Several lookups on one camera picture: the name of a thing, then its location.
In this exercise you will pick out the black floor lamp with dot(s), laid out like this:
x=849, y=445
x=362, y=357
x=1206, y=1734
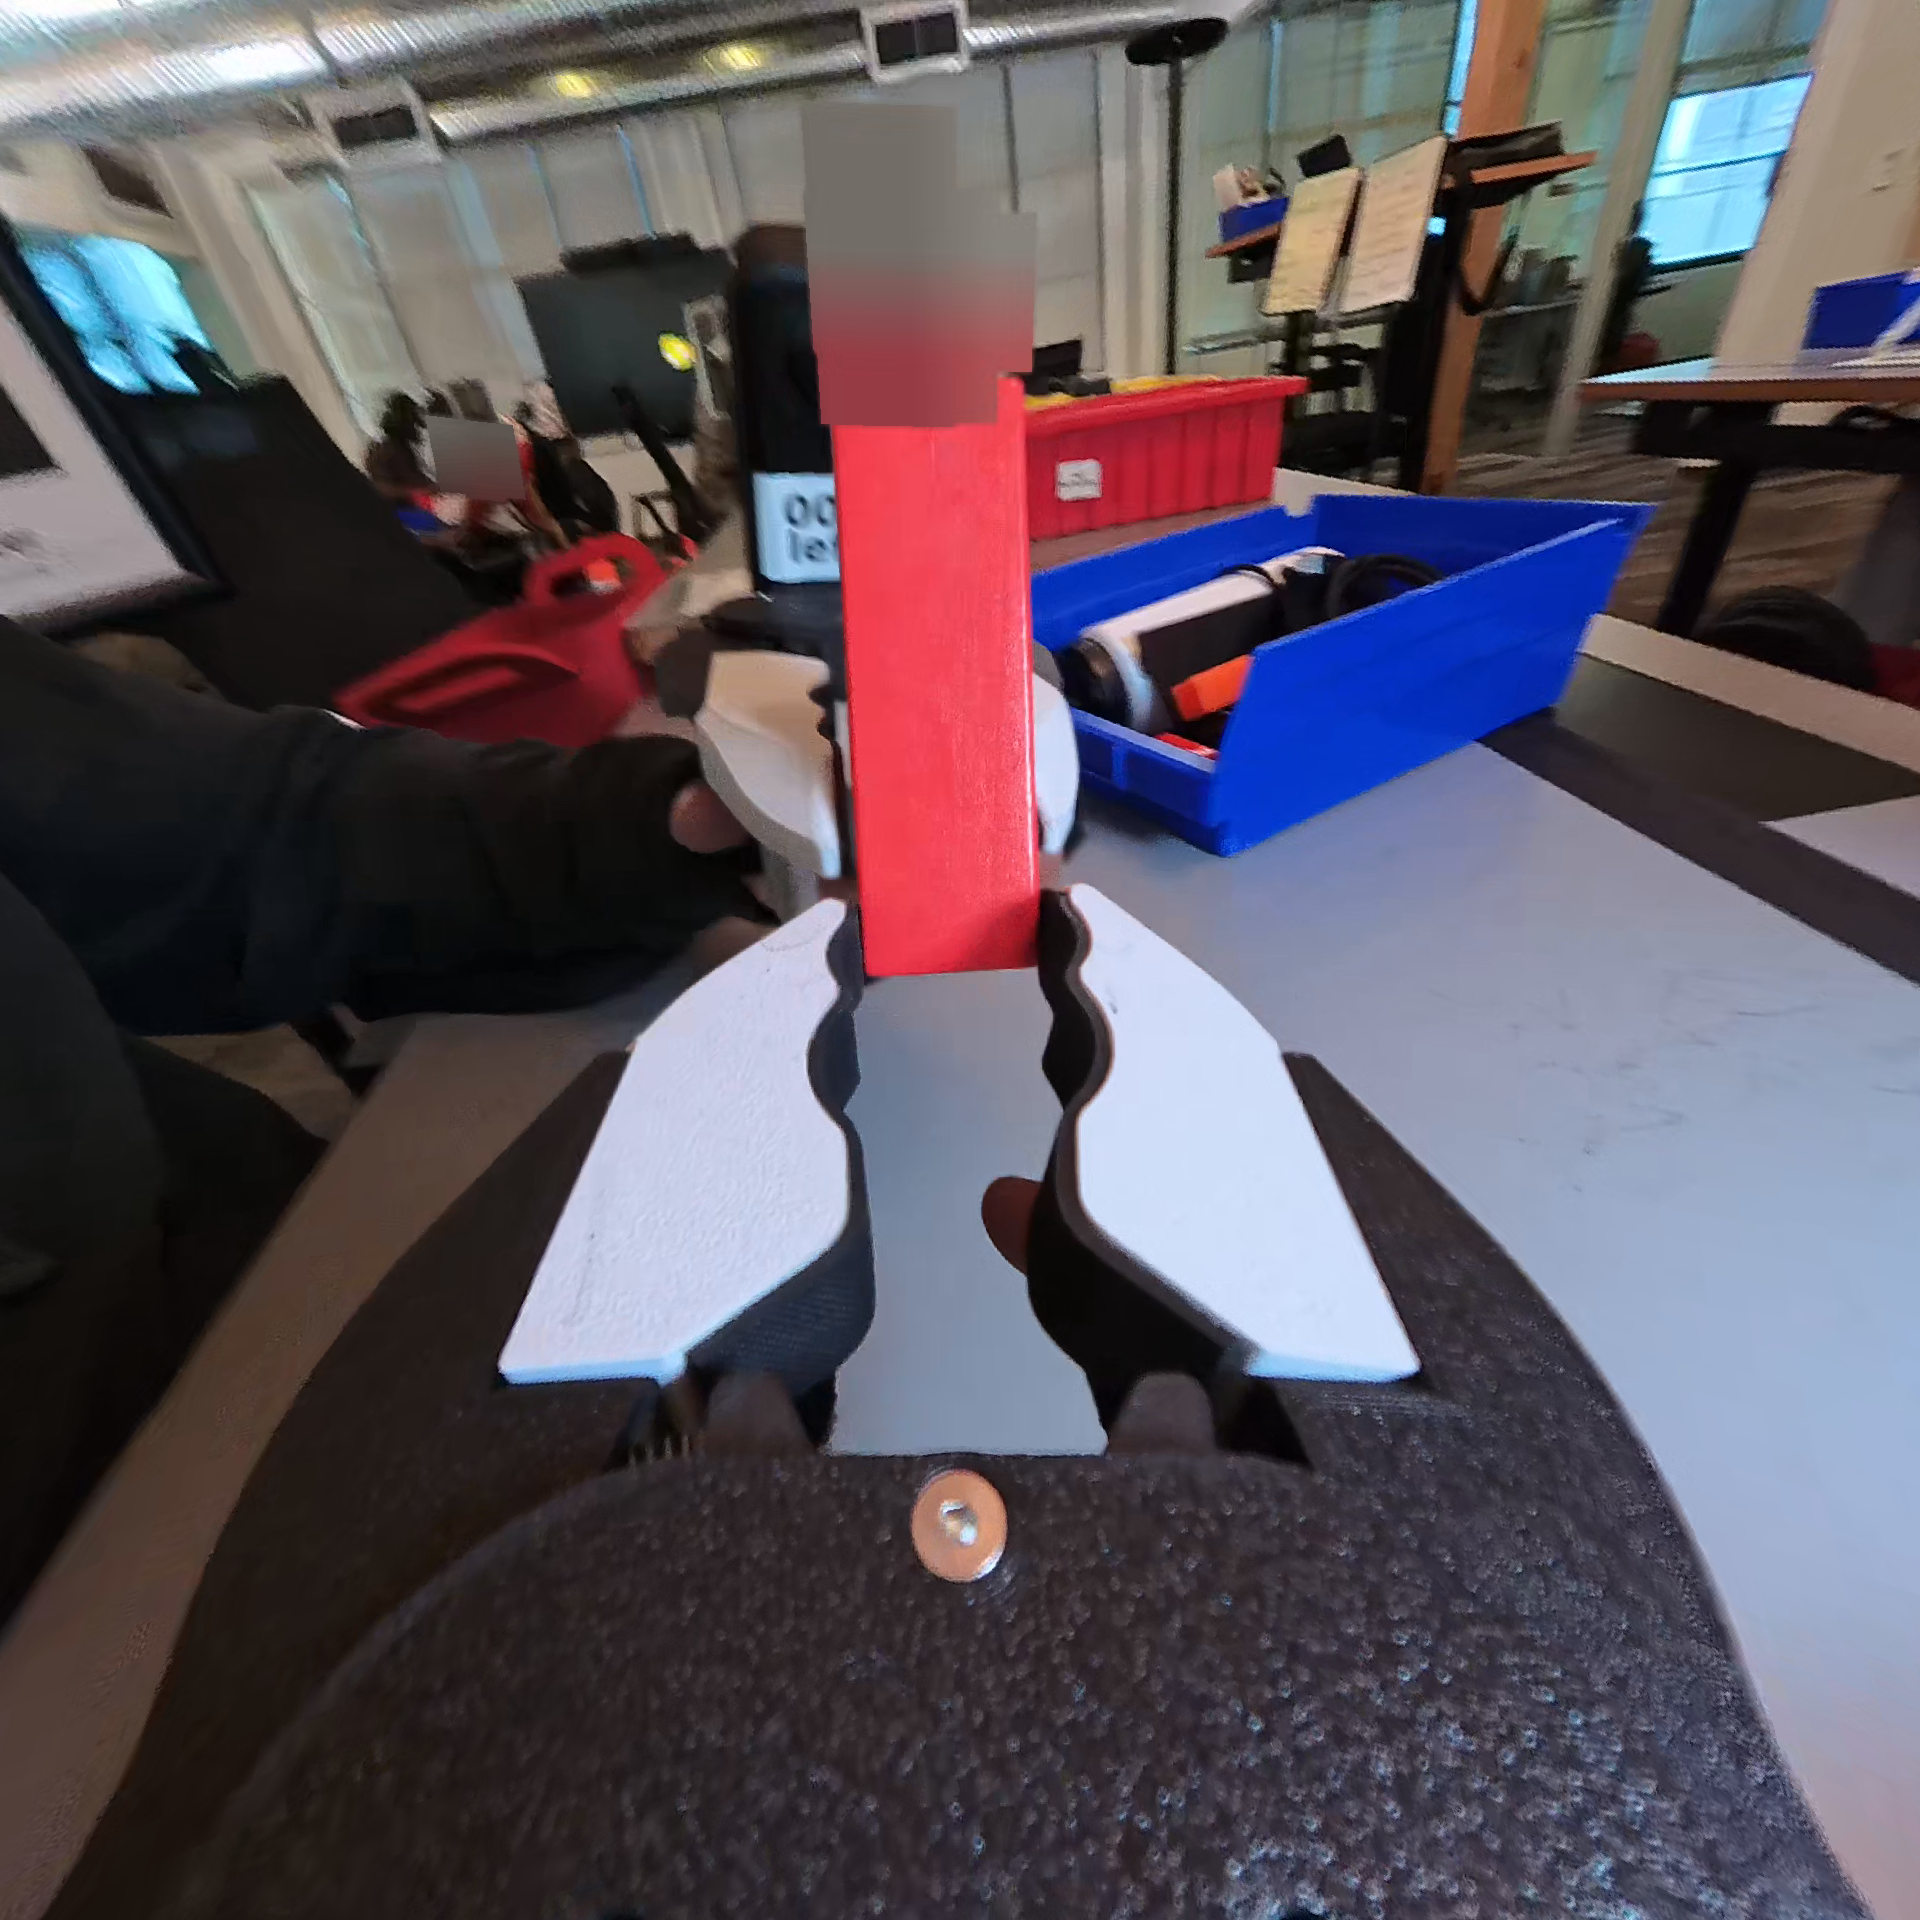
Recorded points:
x=1177, y=149

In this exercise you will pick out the whiteboard easel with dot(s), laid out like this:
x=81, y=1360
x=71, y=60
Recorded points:
x=1396, y=255

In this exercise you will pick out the red fabric tote bag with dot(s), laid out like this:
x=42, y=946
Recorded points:
x=510, y=675

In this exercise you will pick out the blue plastic bin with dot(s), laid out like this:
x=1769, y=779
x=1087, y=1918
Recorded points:
x=1424, y=704

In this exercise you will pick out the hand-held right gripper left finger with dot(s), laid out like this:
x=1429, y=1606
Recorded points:
x=704, y=1184

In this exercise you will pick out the black desk monitor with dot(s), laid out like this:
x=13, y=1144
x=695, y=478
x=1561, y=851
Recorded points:
x=1054, y=360

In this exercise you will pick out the white tube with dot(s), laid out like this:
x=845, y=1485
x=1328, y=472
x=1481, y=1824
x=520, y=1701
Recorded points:
x=1184, y=629

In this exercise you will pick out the wooden office desk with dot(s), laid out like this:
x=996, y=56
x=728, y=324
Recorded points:
x=1740, y=389

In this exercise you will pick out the silver air duct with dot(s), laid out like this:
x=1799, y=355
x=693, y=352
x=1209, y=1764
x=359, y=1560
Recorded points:
x=224, y=60

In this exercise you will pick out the orange plastic piece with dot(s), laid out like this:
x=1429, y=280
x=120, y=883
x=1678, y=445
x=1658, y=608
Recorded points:
x=1207, y=687

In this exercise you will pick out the red plastic crate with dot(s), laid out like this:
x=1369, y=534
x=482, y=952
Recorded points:
x=1172, y=451

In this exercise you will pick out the large black screen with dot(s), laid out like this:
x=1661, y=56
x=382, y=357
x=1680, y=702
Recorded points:
x=616, y=331

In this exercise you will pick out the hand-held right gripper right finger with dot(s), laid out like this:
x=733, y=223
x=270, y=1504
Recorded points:
x=1231, y=1184

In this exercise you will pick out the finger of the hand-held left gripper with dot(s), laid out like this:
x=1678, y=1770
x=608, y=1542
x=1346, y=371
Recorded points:
x=774, y=751
x=1054, y=765

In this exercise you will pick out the small blue bin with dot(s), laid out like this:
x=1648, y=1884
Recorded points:
x=1862, y=316

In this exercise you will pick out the person's left forearm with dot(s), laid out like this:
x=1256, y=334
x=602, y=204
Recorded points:
x=375, y=855

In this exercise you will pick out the red rectangular block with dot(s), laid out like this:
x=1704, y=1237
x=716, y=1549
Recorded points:
x=938, y=675

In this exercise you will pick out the fiducial marker sign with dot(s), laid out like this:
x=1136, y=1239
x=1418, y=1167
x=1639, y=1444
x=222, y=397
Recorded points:
x=77, y=495

